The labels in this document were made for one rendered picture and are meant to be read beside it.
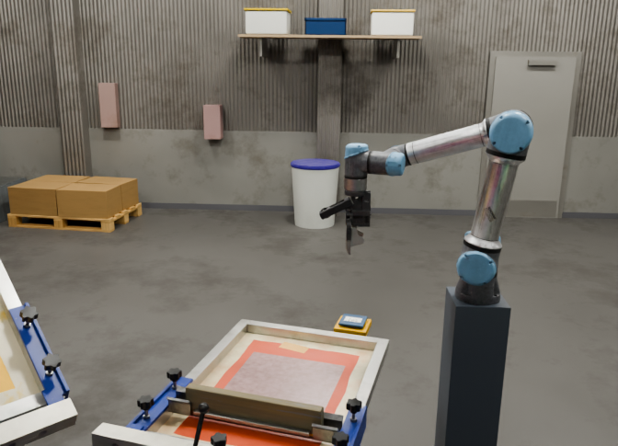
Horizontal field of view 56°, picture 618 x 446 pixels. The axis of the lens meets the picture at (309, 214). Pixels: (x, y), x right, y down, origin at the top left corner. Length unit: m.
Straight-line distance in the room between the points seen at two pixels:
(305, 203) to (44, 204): 3.15
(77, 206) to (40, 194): 0.49
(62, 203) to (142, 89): 1.88
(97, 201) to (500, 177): 6.04
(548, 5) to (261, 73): 3.71
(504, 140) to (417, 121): 6.20
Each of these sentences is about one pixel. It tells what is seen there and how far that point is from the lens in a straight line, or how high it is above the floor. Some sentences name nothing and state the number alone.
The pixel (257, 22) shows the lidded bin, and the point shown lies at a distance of 7.29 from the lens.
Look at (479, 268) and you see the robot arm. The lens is 1.85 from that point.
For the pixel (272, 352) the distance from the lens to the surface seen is 2.17.
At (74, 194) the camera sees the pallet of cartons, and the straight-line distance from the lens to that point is 7.46.
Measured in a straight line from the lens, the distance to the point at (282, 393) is 1.93.
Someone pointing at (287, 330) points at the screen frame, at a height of 0.99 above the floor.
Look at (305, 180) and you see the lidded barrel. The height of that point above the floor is 0.61.
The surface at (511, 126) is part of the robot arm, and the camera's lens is 1.76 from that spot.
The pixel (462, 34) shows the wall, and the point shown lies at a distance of 8.00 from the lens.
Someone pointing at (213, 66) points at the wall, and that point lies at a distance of 8.01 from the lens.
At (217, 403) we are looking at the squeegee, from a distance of 1.76.
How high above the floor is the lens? 1.96
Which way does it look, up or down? 14 degrees down
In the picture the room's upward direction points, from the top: 1 degrees clockwise
